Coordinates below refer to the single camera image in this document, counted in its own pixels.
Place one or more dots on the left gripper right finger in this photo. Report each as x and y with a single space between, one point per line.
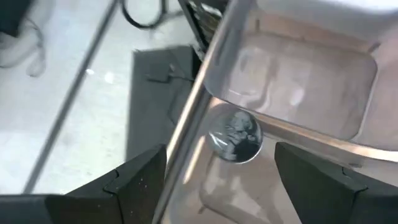
326 196

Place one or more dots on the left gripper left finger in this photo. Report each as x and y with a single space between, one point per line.
133 193

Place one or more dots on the purple label bottle black cap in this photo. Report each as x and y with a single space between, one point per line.
236 137

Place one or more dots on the black triangular floor plate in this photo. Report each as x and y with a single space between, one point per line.
149 109

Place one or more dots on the grey translucent bin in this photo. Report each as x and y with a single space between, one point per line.
236 193
311 77

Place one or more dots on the black perforated floor panel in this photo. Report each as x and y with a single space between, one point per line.
202 21

